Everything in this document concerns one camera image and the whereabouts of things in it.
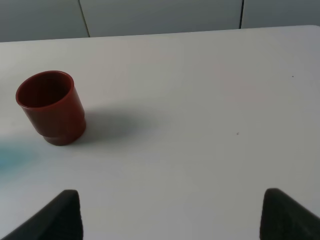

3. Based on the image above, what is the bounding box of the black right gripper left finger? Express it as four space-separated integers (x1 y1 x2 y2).
3 189 84 240

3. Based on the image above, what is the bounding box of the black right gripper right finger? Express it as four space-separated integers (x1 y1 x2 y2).
259 188 320 240

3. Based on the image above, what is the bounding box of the red plastic cup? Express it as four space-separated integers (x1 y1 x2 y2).
15 70 86 146

